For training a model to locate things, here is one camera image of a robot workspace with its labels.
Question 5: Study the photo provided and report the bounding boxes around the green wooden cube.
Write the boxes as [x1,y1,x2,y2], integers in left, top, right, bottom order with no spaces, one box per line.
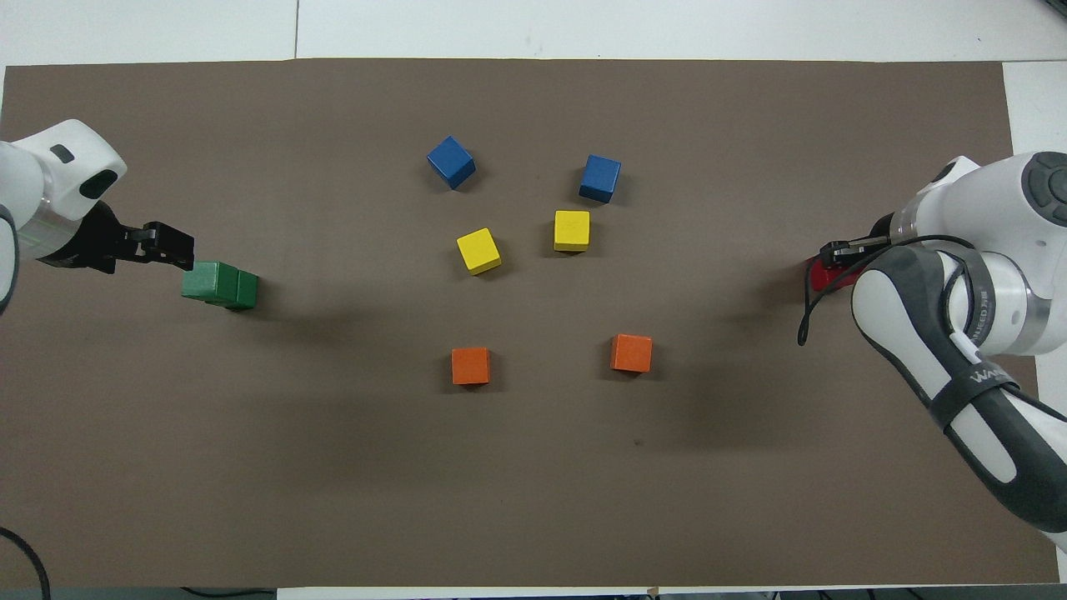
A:
[182,261,240,305]
[206,268,259,313]

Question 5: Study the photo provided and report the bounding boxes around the yellow wooden cube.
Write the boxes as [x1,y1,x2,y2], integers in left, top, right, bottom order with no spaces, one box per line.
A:
[554,210,591,253]
[456,227,503,276]

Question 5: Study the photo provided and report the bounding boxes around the brown paper table mat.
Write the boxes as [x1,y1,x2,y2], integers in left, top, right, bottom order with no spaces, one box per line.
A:
[0,58,1061,588]

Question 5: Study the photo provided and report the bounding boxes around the blue wooden cube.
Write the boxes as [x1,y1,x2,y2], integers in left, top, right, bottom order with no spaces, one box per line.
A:
[579,154,622,204]
[427,136,477,190]

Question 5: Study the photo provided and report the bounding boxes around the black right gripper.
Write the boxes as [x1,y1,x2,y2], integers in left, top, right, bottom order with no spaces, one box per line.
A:
[819,212,900,268]

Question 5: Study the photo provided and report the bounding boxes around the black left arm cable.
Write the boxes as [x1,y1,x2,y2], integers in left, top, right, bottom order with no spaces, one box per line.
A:
[0,527,53,600]

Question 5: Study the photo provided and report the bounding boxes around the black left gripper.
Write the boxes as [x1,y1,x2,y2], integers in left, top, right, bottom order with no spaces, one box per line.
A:
[37,200,195,275]

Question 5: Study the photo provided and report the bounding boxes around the orange wooden cube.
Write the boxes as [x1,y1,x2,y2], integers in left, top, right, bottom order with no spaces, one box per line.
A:
[452,347,491,386]
[610,334,654,374]

